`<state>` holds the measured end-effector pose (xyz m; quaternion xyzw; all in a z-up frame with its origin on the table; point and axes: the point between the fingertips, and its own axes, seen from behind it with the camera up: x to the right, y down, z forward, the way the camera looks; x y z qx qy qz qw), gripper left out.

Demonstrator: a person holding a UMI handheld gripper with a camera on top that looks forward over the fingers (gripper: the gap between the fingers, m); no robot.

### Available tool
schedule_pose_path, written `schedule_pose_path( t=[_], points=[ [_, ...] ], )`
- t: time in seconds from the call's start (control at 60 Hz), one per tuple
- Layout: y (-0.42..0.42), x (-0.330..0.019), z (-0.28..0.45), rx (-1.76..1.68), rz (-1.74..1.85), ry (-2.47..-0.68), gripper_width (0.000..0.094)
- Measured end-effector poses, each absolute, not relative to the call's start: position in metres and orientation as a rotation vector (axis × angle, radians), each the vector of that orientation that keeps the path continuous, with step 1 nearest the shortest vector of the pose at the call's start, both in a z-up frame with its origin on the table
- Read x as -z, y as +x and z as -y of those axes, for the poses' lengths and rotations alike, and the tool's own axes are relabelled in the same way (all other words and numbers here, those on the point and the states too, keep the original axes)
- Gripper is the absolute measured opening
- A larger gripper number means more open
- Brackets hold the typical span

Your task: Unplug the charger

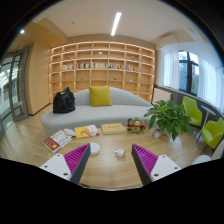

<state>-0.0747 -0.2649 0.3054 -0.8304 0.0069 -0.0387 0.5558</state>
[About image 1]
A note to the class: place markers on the grey curved sofa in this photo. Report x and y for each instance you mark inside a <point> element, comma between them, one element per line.
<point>100,115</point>

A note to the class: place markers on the white charger with orange band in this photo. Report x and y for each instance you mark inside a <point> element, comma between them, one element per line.
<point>119,153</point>

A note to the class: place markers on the long ceiling light strip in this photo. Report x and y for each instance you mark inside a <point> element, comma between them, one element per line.
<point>116,24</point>

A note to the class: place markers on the colourful figurine group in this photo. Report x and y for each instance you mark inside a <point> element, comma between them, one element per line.
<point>136,126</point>

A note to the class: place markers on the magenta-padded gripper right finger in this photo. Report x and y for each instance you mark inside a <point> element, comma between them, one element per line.
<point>145,159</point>

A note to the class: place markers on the dark-framed window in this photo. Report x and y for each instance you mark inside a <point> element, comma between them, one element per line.
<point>188,73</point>

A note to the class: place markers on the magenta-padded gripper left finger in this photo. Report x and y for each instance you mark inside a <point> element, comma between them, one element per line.
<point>78,158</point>

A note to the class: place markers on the white sheer curtain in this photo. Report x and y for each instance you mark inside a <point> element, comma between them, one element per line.
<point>210,83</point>
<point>171,70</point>

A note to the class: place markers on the glass door with grey frame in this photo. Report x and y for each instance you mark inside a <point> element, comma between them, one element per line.
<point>15,86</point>

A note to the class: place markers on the white patterned pouch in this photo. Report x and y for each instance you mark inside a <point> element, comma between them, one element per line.
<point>69,132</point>

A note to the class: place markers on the red and white book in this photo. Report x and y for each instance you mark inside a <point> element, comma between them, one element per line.
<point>57,141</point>

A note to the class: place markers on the black bag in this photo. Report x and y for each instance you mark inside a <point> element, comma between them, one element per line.
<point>64,101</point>

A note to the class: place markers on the green potted plant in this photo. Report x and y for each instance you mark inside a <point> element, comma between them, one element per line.
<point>170,116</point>

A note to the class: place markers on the flat yellow book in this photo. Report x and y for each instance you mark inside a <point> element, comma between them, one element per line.
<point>113,128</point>

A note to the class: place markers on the yellow cushion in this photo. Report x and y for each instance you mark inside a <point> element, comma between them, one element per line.
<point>100,96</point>

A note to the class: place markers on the yellow and white book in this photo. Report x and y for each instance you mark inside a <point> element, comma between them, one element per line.
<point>86,131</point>

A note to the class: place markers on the small red and white cup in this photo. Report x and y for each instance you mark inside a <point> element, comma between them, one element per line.
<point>156,133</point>

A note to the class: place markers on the wooden bookshelf unit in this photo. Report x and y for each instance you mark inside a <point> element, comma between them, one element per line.
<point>100,76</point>

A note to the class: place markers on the green chair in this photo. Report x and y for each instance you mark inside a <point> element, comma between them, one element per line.
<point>192,110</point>
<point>213,133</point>

